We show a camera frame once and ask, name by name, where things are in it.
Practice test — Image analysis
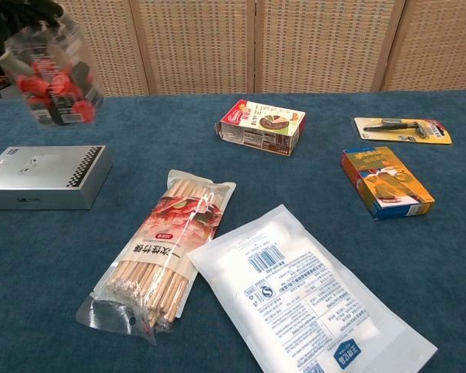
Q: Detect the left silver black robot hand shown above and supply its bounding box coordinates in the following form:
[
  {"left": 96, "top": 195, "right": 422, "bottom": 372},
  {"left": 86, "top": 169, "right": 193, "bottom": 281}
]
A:
[{"left": 0, "top": 0, "right": 77, "bottom": 75}]

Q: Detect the clear box of red clips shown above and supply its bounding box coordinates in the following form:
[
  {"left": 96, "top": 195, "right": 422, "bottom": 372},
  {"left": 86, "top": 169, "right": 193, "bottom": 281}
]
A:
[{"left": 2, "top": 15, "right": 104, "bottom": 130}]

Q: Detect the silver earbuds box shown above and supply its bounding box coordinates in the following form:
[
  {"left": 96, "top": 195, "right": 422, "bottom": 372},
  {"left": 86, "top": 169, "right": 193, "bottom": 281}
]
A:
[{"left": 0, "top": 145, "right": 113, "bottom": 211}]

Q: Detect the red white cake box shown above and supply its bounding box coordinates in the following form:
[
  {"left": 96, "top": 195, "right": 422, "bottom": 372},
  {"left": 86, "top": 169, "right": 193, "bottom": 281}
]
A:
[{"left": 216, "top": 99, "right": 307, "bottom": 158}]

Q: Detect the orange blue snack box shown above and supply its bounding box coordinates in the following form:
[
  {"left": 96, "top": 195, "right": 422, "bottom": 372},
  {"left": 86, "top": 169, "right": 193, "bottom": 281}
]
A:
[{"left": 340, "top": 145, "right": 436, "bottom": 221}]

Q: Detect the blue felt table cover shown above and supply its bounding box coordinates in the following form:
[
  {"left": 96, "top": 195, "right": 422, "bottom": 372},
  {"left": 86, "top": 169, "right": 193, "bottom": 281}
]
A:
[{"left": 0, "top": 89, "right": 466, "bottom": 373}]

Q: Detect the bamboo chopsticks plastic pack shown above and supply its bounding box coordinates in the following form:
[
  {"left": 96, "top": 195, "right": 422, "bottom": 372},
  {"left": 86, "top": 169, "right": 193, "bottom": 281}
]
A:
[{"left": 75, "top": 169, "right": 237, "bottom": 346}]

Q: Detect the white plastic pouch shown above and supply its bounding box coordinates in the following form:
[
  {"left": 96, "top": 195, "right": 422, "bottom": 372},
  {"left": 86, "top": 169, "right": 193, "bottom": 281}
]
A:
[{"left": 186, "top": 204, "right": 439, "bottom": 373}]

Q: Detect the yellow razor blister pack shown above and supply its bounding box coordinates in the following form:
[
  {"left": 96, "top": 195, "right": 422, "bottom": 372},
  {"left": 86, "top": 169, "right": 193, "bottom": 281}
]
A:
[{"left": 352, "top": 116, "right": 454, "bottom": 146}]

